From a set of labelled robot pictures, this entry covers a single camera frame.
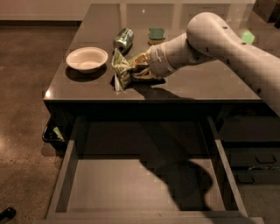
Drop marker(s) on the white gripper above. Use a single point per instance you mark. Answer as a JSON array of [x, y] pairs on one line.
[[157, 61]]

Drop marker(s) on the green soda can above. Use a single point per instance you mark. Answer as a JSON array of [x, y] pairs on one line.
[[124, 40]]

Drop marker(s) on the black bin beside counter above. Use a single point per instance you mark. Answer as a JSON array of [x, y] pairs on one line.
[[51, 133]]

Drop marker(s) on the green jalapeno chip bag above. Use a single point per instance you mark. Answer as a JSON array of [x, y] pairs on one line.
[[123, 71]]

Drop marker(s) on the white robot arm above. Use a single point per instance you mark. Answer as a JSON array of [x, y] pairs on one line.
[[209, 37]]

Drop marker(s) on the open grey top drawer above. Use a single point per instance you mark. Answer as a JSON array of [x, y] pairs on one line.
[[146, 173]]

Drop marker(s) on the green and yellow sponge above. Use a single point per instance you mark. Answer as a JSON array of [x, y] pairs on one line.
[[156, 36]]

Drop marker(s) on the black object on floor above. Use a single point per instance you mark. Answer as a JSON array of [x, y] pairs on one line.
[[8, 213]]

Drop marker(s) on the white paper bowl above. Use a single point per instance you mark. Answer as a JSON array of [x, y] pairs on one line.
[[87, 59]]

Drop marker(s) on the dark counter cabinet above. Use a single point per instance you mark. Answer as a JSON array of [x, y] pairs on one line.
[[188, 92]]

